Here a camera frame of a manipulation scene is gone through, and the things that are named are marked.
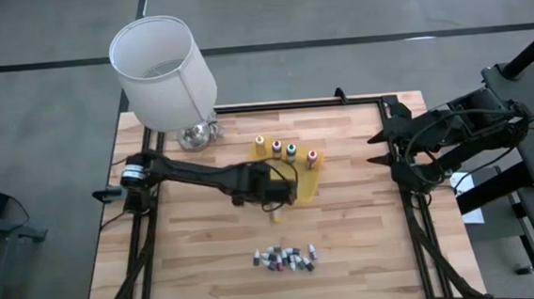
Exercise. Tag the large yellow food coloring bottle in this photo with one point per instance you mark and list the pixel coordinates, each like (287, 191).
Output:
(260, 146)
(277, 216)

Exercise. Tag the large orange-capped food coloring bottle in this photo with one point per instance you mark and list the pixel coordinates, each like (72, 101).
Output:
(312, 159)

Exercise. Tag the black bracket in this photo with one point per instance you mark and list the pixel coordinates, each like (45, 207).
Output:
(107, 194)

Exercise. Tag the white paper sheet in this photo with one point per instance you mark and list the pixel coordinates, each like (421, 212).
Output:
(465, 183)

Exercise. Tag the small brown food coloring bottle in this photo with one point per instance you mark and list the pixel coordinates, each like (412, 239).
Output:
(256, 259)

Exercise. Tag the white-shaded silver table lamp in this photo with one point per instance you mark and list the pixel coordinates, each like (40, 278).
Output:
(163, 81)

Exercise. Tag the small blue food coloring bottle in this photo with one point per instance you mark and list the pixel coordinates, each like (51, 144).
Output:
(264, 256)

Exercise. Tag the small black floor object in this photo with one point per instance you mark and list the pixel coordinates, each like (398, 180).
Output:
(525, 271)

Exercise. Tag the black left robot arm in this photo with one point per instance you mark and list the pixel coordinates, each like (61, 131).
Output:
(193, 176)

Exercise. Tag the small maroon food coloring bottle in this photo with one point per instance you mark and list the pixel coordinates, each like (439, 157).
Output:
(312, 253)

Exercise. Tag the black aluminium rig frame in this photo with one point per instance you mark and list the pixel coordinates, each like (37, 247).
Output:
(292, 105)

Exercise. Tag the small dark green coloring bottle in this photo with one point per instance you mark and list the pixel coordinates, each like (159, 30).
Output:
(300, 262)

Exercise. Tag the small black camera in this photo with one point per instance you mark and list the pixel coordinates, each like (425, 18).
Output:
(339, 95)

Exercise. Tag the black beam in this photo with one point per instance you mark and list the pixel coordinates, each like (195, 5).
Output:
(491, 190)

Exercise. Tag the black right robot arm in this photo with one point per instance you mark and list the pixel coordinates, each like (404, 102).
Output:
(463, 131)

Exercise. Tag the small teal food coloring bottle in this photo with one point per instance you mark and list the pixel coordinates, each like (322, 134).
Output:
(284, 257)

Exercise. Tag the black pole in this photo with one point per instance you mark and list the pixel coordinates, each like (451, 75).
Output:
(529, 51)

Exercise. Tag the large green food coloring bottle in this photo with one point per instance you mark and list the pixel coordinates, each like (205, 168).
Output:
(291, 153)

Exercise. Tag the small green food coloring bottle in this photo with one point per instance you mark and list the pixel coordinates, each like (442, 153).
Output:
(277, 249)

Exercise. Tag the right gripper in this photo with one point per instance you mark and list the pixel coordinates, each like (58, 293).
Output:
(400, 135)

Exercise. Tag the small white food coloring bottle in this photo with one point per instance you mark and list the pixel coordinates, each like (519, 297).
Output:
(292, 263)

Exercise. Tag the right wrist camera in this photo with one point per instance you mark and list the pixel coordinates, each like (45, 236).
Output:
(401, 175)

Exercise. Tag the small black food coloring bottle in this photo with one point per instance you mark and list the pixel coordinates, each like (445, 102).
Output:
(272, 265)
(308, 264)

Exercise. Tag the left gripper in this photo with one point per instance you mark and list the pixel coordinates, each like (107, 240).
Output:
(250, 183)

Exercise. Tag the large red food coloring bottle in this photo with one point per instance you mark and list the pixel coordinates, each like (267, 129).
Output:
(277, 150)

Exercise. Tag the grey desk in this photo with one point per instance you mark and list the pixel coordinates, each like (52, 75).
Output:
(527, 103)

